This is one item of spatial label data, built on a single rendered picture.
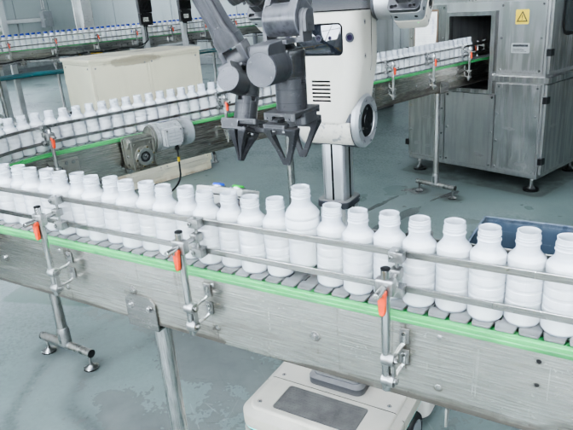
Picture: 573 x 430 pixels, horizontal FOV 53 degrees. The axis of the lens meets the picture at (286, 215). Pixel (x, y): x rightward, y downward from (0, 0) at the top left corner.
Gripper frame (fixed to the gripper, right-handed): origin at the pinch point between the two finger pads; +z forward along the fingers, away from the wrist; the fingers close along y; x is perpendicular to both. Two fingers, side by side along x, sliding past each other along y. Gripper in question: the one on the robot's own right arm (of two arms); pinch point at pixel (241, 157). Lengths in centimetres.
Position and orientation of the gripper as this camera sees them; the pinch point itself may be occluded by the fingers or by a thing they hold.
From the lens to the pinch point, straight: 142.3
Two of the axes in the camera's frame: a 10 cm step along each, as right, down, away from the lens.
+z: -1.1, 9.9, 0.5
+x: 5.0, 0.1, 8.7
